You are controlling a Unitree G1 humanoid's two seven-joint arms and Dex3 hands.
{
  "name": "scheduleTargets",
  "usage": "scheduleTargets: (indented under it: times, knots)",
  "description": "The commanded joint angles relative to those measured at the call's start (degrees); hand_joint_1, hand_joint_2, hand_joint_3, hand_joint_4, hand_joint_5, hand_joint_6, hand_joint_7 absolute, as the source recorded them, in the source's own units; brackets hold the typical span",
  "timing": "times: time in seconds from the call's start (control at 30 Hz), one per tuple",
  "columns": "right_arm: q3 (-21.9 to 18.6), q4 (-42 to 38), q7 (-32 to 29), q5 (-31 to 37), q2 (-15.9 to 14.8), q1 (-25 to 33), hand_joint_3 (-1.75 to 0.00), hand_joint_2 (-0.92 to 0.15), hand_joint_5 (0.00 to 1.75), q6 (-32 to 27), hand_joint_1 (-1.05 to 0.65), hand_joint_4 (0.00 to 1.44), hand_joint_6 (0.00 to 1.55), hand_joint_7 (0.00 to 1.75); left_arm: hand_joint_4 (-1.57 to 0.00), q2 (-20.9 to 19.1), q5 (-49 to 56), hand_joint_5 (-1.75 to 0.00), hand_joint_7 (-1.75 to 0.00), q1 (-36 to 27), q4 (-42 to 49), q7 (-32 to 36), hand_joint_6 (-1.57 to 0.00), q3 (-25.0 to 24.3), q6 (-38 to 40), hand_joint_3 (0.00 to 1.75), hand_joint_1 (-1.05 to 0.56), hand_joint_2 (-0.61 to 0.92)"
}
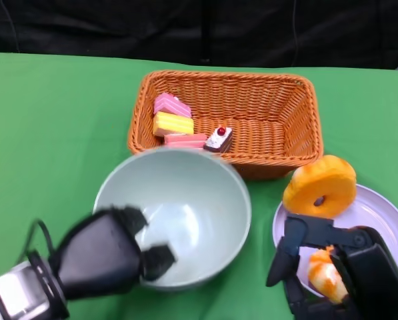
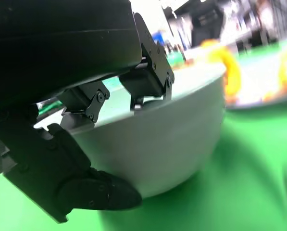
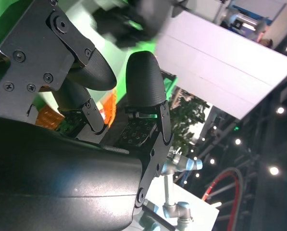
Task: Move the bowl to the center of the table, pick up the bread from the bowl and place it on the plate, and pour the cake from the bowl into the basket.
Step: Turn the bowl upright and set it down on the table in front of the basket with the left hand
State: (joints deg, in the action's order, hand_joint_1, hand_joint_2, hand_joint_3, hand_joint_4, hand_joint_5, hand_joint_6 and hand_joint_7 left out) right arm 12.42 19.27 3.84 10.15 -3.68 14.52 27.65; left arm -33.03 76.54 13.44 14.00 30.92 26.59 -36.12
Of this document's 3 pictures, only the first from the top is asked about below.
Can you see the orange wicker basket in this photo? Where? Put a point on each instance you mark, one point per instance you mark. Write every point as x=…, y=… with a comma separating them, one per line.
x=268, y=100

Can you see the magenta pink cake slice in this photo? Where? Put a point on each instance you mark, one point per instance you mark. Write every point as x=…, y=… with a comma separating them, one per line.
x=168, y=103

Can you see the orange pumpkin-shaped bread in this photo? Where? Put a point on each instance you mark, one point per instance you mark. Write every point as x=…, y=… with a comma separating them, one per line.
x=312, y=183
x=325, y=276

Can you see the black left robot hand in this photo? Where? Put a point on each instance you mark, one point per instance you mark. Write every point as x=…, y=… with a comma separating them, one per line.
x=98, y=256

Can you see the green tablecloth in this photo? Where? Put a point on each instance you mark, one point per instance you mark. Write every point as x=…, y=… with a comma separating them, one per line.
x=52, y=116

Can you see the pale green bowl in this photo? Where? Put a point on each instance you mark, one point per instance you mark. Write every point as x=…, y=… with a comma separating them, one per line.
x=192, y=186

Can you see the black backdrop curtain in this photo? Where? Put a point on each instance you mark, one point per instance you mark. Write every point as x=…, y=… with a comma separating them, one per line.
x=118, y=26

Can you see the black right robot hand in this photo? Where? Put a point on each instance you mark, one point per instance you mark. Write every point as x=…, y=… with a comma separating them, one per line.
x=372, y=276

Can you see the chocolate brown cake slice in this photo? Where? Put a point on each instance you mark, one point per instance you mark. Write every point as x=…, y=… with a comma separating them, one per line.
x=218, y=141

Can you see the lavender round plate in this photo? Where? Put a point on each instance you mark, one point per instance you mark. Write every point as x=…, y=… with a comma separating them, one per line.
x=378, y=206

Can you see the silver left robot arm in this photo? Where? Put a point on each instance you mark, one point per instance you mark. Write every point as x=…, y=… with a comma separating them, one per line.
x=18, y=293

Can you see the yellow cake slice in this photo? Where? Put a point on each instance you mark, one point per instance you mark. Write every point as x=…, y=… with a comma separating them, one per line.
x=172, y=123

